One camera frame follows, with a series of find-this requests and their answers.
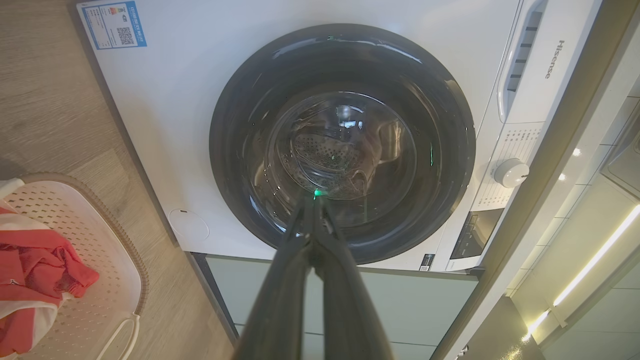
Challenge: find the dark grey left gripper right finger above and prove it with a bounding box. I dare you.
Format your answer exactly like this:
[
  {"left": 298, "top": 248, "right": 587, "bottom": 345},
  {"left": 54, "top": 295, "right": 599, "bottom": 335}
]
[{"left": 315, "top": 195, "right": 396, "bottom": 360}]

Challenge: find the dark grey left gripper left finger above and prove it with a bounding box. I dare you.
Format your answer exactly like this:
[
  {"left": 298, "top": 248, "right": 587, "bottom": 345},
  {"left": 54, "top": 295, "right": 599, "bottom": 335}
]
[{"left": 232, "top": 195, "right": 316, "bottom": 360}]

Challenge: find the white perforated laundry basket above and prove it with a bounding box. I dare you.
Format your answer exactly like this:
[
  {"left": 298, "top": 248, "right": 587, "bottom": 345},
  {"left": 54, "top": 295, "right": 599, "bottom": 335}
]
[{"left": 0, "top": 172, "right": 150, "bottom": 360}]

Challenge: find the pale green cabinet front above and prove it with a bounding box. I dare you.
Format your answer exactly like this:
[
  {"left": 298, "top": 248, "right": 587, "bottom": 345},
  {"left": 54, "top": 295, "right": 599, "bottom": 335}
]
[{"left": 192, "top": 252, "right": 481, "bottom": 360}]

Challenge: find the round white filter cap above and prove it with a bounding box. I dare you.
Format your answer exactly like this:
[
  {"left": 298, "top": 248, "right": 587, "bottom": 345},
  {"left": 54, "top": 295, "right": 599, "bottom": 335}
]
[{"left": 168, "top": 208, "right": 210, "bottom": 241}]

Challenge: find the black washer display panel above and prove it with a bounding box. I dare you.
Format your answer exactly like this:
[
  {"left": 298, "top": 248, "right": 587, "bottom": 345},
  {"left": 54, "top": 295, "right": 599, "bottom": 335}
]
[{"left": 450, "top": 207, "right": 505, "bottom": 260}]

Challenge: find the dark round washer door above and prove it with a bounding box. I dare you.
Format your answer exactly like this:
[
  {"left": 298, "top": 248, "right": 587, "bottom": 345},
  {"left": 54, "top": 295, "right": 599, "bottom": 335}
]
[{"left": 209, "top": 23, "right": 477, "bottom": 265}]

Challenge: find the white front-load washing machine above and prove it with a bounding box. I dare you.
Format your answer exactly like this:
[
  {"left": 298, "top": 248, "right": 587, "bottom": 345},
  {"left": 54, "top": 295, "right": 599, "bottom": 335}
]
[{"left": 76, "top": 0, "right": 603, "bottom": 273}]

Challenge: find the white washer control knob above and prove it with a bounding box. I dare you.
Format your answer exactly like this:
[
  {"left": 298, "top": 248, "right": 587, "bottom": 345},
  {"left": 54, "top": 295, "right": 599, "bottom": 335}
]
[{"left": 494, "top": 158, "right": 530, "bottom": 189}]

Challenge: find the LED light strip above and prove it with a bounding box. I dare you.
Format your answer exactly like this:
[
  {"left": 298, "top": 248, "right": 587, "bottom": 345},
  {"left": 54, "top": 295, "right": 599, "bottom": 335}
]
[{"left": 520, "top": 204, "right": 640, "bottom": 343}]

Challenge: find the red and white garment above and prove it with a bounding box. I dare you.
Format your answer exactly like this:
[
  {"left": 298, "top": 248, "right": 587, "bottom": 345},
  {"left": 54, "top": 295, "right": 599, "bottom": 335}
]
[{"left": 0, "top": 200, "right": 100, "bottom": 357}]

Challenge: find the grey countertop edge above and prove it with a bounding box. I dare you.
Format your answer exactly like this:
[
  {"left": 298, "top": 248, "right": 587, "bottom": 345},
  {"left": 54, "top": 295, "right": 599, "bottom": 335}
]
[{"left": 430, "top": 0, "right": 640, "bottom": 360}]

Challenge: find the white detergent drawer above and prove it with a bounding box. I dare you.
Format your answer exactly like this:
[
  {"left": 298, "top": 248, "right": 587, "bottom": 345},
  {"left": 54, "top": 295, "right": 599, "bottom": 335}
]
[{"left": 496, "top": 0, "right": 601, "bottom": 125}]

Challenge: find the blue energy label sticker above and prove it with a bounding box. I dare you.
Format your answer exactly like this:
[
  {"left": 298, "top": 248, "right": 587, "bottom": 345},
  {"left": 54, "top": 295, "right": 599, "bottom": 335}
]
[{"left": 81, "top": 0, "right": 148, "bottom": 50}]

